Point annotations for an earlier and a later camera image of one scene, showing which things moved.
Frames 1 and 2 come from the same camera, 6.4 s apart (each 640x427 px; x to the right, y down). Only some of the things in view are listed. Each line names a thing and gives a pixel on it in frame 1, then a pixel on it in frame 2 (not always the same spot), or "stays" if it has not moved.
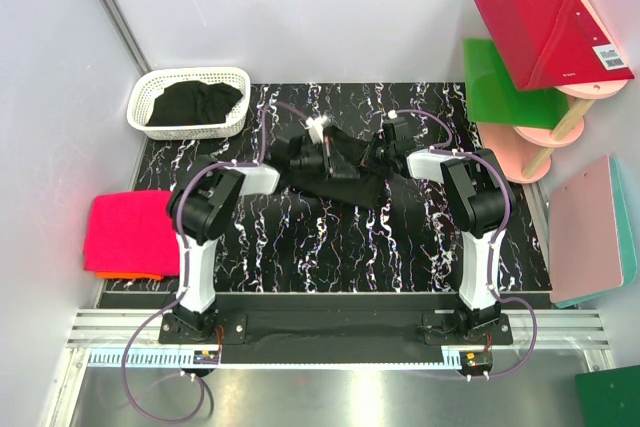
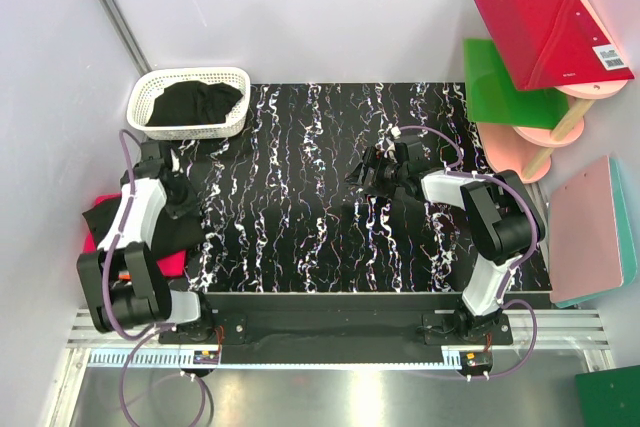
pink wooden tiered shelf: x=525 y=152 stays
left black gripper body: x=329 y=160 → x=179 y=192
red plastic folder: x=552 y=37 stays
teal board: x=628 y=259 stays
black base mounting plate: x=271 y=328 stays
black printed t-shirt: x=342 y=174 → x=171 y=235
